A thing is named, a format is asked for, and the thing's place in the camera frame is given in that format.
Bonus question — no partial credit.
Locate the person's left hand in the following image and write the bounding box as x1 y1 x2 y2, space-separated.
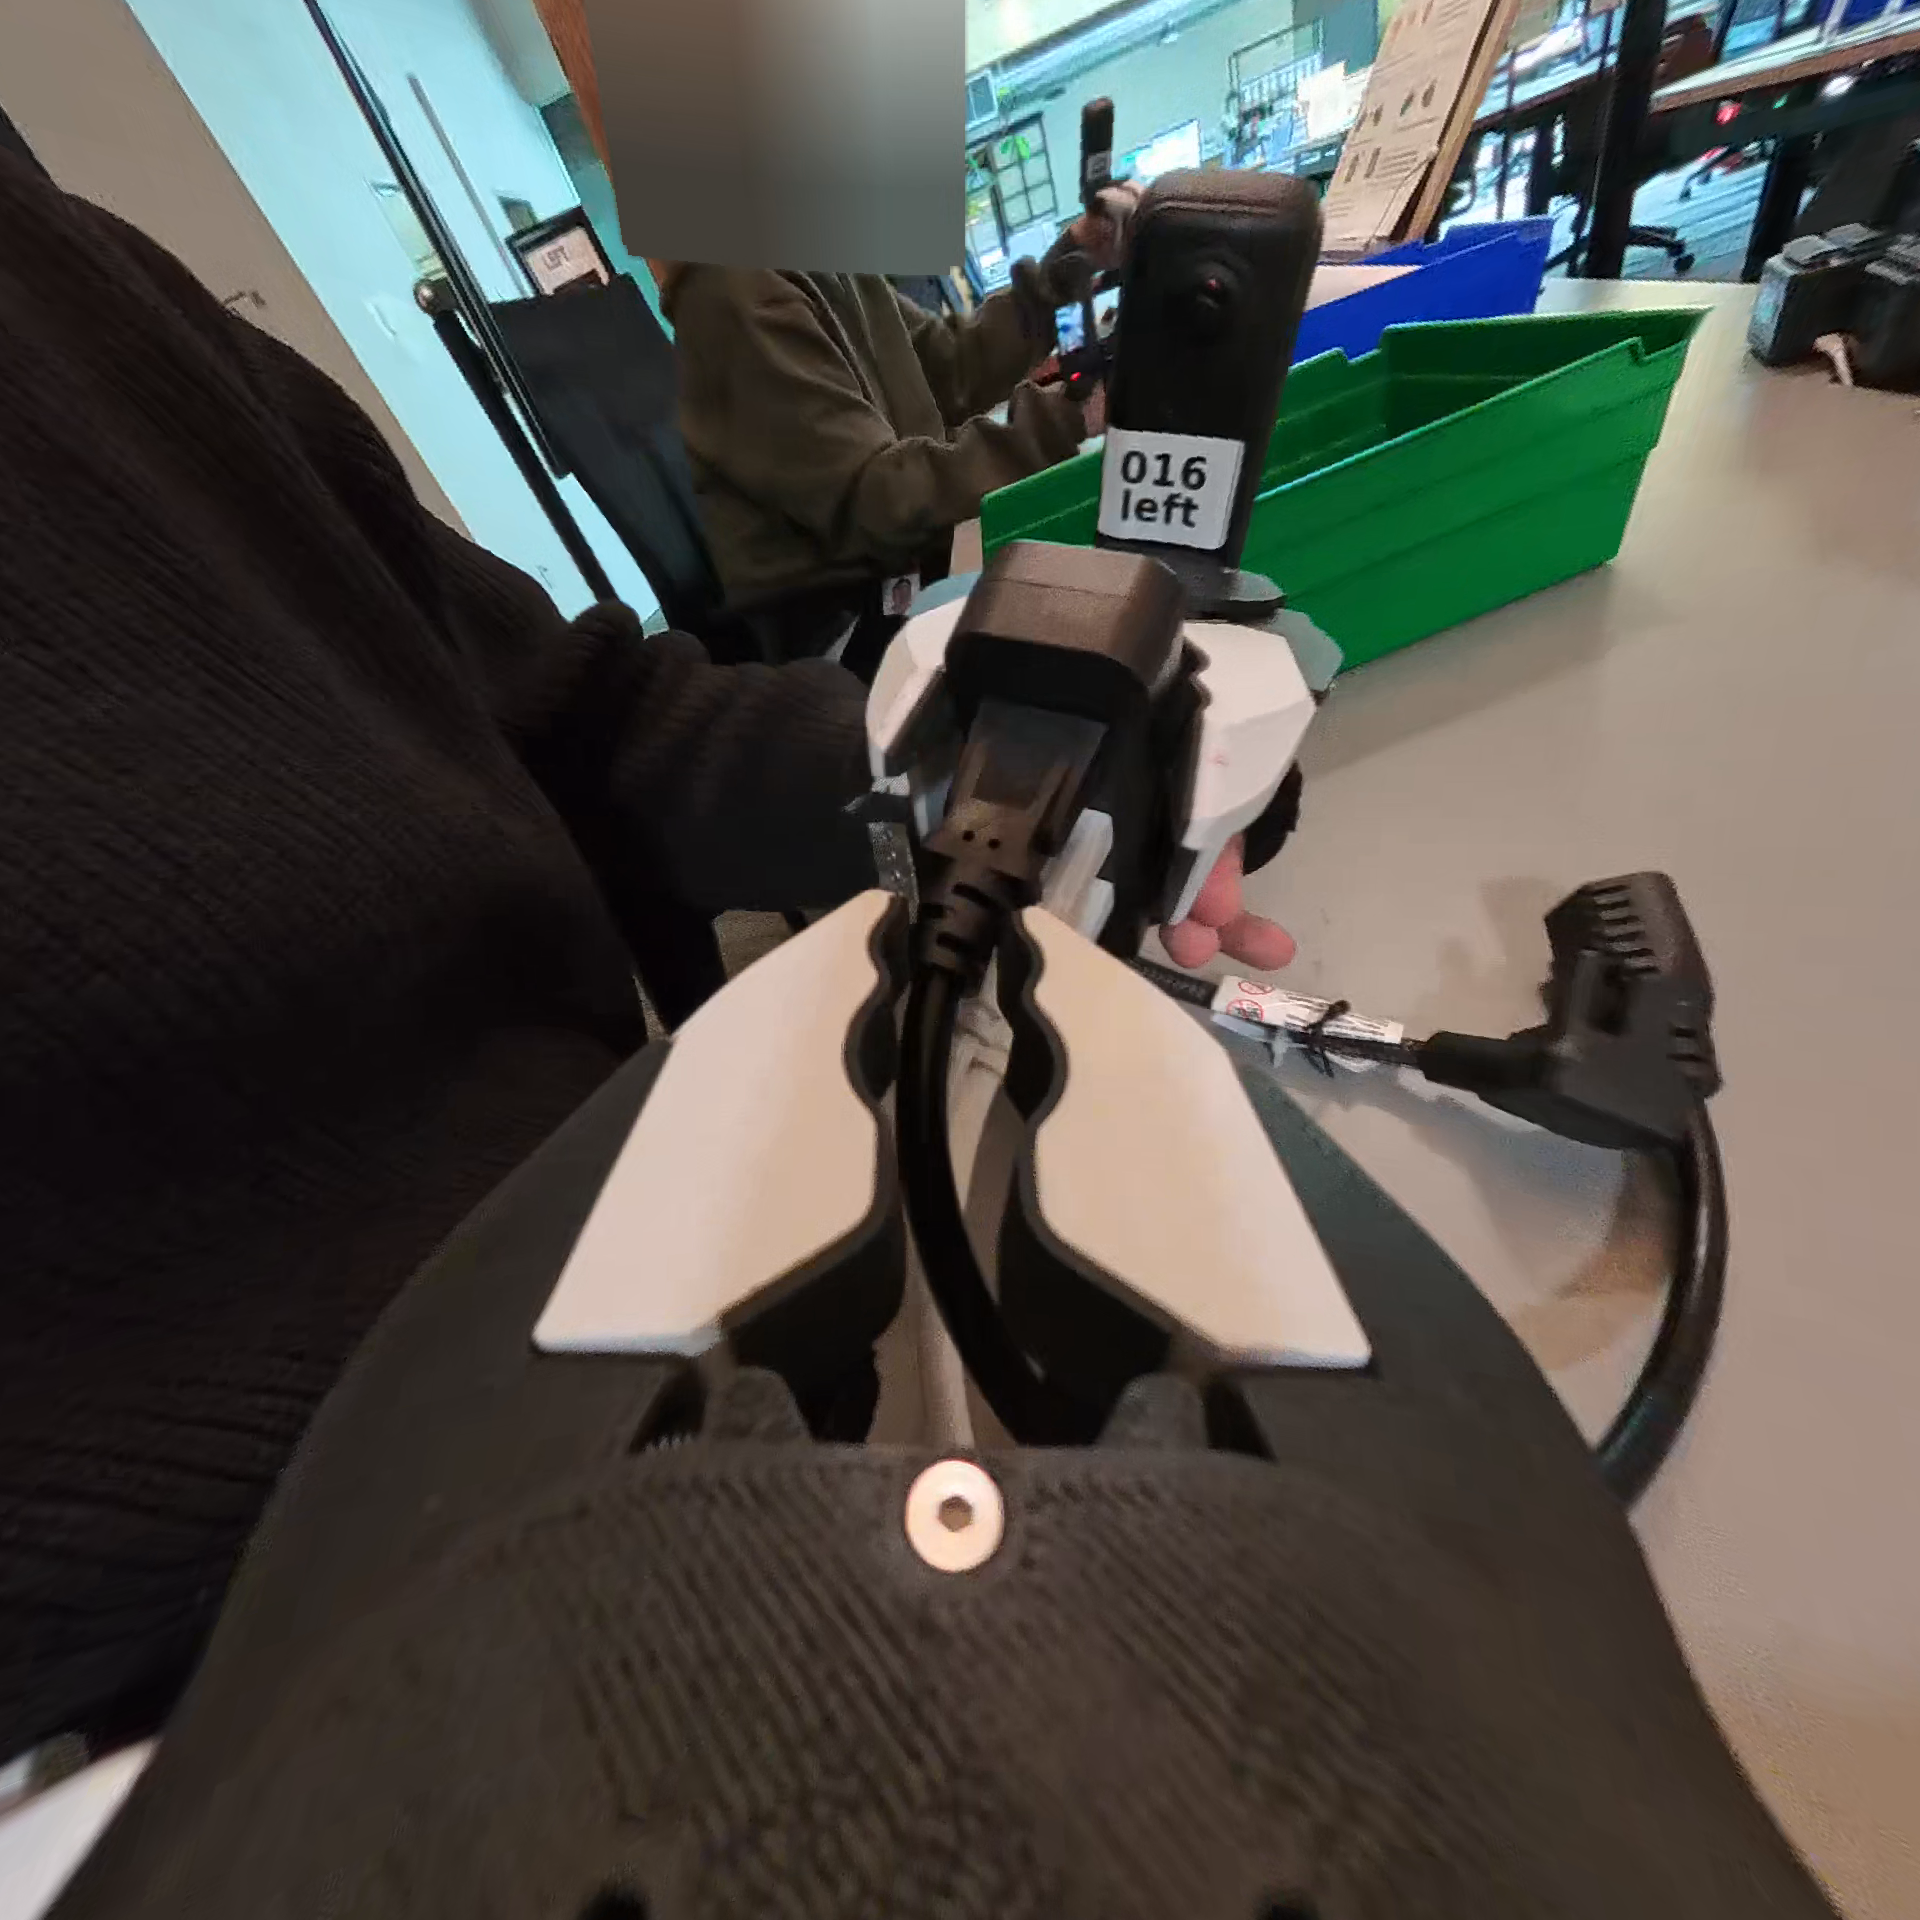
1162 834 1298 973

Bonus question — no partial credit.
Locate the black device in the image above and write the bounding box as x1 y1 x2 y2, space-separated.
1747 219 1920 395

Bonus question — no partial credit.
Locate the grey desk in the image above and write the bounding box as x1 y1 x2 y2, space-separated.
1169 277 1920 1920

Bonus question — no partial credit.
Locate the person's torso in black sweater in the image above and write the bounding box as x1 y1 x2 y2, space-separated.
0 110 704 1766

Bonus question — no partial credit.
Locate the black socket block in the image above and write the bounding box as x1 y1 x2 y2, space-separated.
944 542 1197 752

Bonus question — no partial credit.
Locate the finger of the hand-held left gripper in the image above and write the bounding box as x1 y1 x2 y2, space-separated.
1148 615 1347 923
865 606 981 793

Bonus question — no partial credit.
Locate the person's left forearm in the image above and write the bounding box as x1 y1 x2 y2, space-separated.
572 599 898 921

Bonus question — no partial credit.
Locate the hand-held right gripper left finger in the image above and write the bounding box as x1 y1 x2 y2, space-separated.
531 889 906 1357

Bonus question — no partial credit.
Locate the person's grey clothing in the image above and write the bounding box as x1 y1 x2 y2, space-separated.
0 1731 161 1920

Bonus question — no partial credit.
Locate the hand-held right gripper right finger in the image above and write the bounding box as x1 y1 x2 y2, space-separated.
1014 906 1373 1375

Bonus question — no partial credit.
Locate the tan document board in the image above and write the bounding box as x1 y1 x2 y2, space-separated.
1322 0 1520 257

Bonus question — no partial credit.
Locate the blue plastic bin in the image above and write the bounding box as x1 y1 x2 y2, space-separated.
1292 213 1553 364

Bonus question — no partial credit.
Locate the green plastic bin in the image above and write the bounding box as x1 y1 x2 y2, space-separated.
981 305 1716 676

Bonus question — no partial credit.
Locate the black office chair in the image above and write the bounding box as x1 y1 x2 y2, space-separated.
427 268 722 631

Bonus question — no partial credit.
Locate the wooden work table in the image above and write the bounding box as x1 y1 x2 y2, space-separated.
1473 0 1920 286

